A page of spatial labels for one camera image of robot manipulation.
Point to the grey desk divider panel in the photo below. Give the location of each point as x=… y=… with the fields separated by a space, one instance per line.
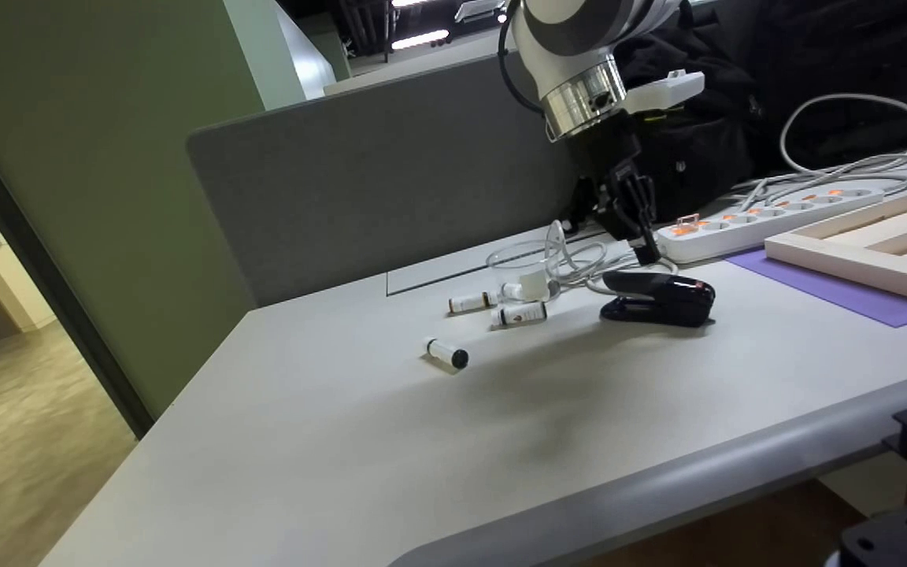
x=390 y=189

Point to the black stapler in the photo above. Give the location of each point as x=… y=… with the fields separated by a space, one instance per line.
x=662 y=301

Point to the clear plastic cup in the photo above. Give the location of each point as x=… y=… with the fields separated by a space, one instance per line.
x=510 y=266

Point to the white charger plug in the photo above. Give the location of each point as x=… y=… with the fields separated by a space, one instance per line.
x=531 y=285

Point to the ceiling light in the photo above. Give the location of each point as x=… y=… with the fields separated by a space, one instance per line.
x=420 y=39

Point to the white power strip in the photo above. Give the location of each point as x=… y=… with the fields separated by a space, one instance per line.
x=760 y=220

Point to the small white bottle black cap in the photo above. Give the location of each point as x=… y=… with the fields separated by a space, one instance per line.
x=446 y=353

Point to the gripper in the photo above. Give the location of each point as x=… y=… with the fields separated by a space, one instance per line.
x=607 y=146

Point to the flat white cardboard box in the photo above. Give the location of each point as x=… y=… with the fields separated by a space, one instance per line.
x=839 y=256

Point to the black backpack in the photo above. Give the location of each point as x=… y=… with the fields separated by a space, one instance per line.
x=816 y=71

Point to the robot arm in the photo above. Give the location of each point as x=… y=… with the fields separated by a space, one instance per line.
x=571 y=31

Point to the purple paper sheet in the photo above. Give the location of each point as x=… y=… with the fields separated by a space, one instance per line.
x=855 y=299

